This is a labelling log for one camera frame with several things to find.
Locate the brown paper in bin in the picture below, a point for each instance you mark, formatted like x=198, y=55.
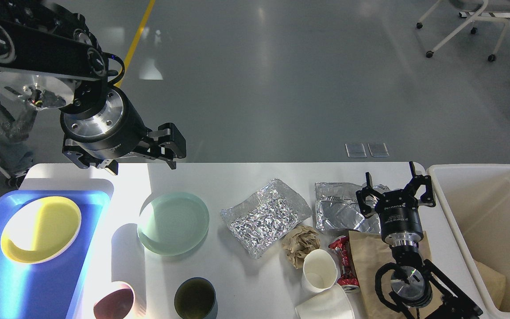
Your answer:
x=494, y=282

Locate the white paper cup upright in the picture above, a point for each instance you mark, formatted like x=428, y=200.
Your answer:
x=319, y=271

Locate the brown paper bag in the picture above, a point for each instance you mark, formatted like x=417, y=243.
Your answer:
x=369, y=253

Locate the white paper cup lying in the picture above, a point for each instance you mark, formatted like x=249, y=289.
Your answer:
x=330, y=304

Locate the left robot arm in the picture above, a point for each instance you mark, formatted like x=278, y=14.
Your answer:
x=49, y=59

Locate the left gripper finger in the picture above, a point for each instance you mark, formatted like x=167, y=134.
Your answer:
x=166, y=144
x=83, y=160

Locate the floor outlet cover left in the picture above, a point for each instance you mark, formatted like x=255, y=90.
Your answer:
x=356, y=150

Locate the flattened foil tray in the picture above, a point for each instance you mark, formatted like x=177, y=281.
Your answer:
x=336, y=208

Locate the dark grey mug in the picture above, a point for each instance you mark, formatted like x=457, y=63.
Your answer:
x=196, y=299

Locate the beige waste bin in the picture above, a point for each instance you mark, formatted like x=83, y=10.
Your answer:
x=475, y=199

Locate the person in jeans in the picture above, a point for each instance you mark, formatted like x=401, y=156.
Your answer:
x=15, y=157

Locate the floor outlet cover right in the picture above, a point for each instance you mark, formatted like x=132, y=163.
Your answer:
x=378, y=149

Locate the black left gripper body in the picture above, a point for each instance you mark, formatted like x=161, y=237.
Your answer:
x=112, y=133

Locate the crumpled foil sheet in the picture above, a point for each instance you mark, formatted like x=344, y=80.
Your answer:
x=266, y=216

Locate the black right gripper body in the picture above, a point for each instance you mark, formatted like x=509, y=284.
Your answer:
x=399, y=223

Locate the yellow plate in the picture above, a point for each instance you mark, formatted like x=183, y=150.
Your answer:
x=41, y=230

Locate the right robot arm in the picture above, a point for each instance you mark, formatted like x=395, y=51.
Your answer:
x=406, y=284

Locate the pink mug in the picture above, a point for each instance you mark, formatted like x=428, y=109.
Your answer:
x=116, y=301

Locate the floor outlet cover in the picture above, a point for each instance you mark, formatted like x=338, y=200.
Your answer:
x=378, y=149
x=356, y=150

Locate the blue plastic tray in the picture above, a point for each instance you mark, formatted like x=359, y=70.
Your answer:
x=49, y=290

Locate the crumpled brown paper ball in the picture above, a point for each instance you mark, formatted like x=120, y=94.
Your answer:
x=298, y=243

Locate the white office chair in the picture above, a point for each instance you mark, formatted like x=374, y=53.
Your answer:
x=478, y=10

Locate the crushed red soda can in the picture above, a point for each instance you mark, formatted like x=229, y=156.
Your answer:
x=347, y=278

